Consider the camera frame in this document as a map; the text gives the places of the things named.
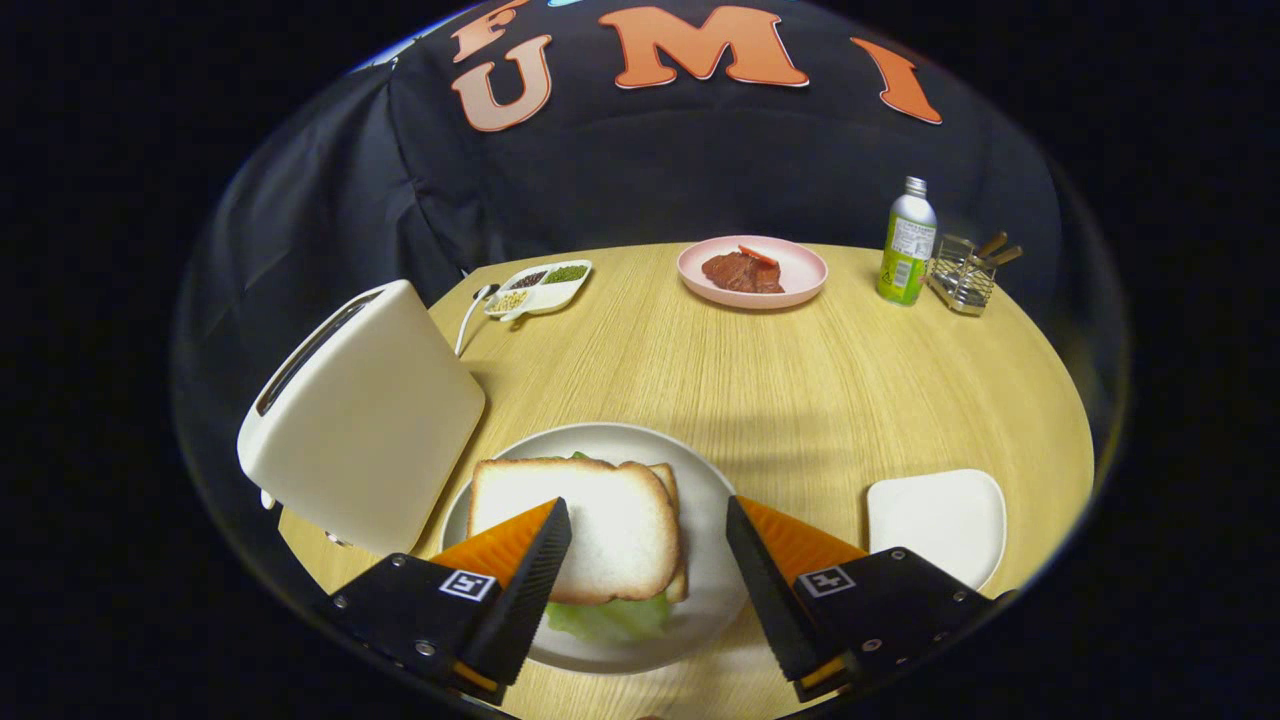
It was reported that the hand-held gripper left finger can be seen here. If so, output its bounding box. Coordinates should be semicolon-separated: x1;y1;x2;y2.
325;497;574;706

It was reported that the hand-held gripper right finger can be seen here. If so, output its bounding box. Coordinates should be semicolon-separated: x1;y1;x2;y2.
725;495;1016;703

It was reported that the green lettuce leaf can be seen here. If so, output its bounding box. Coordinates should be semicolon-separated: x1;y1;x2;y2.
545;450;673;643

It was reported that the white bread slice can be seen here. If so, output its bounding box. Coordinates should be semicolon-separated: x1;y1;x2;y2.
645;462;691;604
467;458;682;605

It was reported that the large round white plate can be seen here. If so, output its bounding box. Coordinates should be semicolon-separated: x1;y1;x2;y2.
440;422;751;676

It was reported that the small square white plate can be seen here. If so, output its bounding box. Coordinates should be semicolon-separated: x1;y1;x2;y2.
866;469;1008;593

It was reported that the white toaster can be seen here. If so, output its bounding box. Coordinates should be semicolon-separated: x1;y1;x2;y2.
236;279;487;557

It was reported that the white divided condiment dish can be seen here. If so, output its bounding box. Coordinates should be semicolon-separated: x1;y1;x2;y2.
484;260;594;323

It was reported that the red meat slice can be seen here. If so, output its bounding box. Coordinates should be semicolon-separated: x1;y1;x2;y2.
701;250;785;295

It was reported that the pink plate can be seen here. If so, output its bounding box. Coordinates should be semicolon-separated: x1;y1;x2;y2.
677;235;830;310

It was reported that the green label metal bottle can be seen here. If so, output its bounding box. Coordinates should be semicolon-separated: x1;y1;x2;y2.
876;176;939;307

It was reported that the black backdrop cloth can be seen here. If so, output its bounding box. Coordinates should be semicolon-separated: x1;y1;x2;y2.
175;0;1066;421

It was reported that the white toaster cable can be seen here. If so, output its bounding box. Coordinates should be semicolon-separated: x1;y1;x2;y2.
454;284;499;358

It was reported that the metal wire holder basket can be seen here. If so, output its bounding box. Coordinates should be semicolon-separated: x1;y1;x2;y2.
926;232;1025;318

